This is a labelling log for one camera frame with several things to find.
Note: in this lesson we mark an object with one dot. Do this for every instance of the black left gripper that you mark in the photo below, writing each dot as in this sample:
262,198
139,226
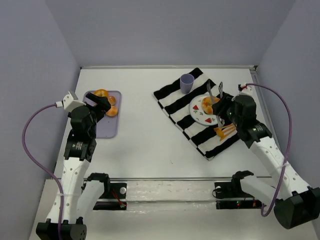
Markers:
99,104

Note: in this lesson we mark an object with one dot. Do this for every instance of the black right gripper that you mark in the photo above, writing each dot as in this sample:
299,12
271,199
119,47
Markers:
220,107

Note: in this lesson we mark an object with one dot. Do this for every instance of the metal food tongs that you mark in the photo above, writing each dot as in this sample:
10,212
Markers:
220,122

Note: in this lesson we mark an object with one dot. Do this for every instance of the large orange bread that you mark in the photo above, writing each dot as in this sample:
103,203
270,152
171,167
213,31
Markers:
207,103

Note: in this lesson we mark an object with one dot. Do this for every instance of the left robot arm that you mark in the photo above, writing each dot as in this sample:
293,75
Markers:
77,195

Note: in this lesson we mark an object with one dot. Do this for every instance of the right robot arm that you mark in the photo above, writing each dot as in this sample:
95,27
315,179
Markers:
293,200

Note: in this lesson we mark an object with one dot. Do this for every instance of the small golden bread roll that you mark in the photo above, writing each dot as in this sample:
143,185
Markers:
112,112

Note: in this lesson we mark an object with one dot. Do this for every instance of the lilac plastic tray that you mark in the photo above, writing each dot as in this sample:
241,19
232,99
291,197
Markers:
107,127

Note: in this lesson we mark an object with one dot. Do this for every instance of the orange plastic fork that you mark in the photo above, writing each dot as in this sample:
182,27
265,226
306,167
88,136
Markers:
225,131

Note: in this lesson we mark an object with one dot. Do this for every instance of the watermelon pattern plate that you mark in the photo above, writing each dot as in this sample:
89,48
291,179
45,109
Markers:
197,113

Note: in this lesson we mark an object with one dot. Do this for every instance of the lilac plastic cup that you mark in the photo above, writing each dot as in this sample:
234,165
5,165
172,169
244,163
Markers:
186,83

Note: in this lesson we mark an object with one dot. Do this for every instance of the black white striped cloth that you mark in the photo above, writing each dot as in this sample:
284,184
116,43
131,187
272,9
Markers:
176,106

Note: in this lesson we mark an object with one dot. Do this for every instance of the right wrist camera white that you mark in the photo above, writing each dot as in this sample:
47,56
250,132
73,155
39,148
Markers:
244,89

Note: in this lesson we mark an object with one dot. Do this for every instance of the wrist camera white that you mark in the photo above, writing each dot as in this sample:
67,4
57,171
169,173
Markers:
69,102
244,89

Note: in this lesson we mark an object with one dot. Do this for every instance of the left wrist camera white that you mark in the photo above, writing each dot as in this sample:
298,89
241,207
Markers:
69,102

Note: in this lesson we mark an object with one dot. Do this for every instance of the metal table edge rail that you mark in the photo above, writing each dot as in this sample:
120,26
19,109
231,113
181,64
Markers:
109,67

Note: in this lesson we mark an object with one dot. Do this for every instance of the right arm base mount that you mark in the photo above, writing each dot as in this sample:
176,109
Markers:
230,196

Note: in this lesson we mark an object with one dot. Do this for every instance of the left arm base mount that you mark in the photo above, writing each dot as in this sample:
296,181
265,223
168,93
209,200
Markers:
114,200

